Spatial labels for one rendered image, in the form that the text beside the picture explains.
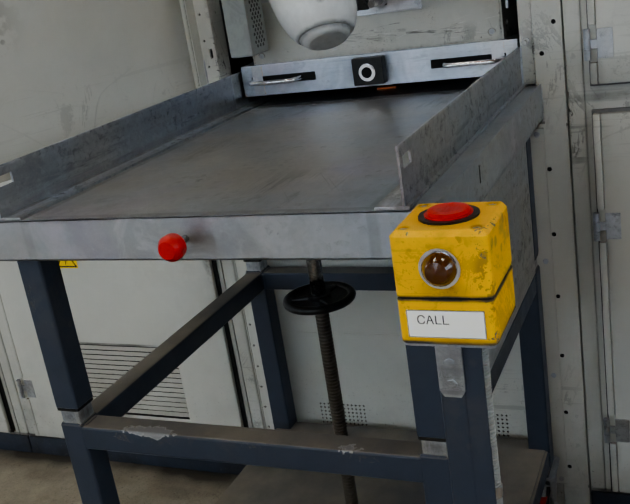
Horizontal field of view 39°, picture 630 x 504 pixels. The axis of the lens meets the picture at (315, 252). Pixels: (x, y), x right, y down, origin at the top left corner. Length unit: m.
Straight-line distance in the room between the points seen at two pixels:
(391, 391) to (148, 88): 0.77
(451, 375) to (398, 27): 1.00
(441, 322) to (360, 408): 1.20
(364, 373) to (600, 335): 0.48
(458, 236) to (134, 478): 1.65
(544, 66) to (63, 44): 0.82
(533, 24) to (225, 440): 0.84
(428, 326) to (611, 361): 1.01
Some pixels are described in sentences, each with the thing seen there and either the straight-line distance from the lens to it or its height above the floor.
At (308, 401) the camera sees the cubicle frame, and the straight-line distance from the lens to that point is 1.96.
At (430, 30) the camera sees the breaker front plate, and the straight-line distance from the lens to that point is 1.66.
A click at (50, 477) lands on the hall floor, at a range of 2.36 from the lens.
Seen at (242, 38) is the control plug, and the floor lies 0.99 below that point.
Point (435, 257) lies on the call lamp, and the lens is 0.70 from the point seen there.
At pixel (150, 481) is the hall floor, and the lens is 2.22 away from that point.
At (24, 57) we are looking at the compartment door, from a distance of 1.60.
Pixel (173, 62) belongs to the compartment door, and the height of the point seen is 0.96.
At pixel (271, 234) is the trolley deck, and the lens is 1.02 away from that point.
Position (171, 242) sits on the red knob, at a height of 0.83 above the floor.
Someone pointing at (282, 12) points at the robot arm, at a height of 1.05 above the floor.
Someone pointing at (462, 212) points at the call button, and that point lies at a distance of 0.72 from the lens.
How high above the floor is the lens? 1.12
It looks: 18 degrees down
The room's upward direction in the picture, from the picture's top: 9 degrees counter-clockwise
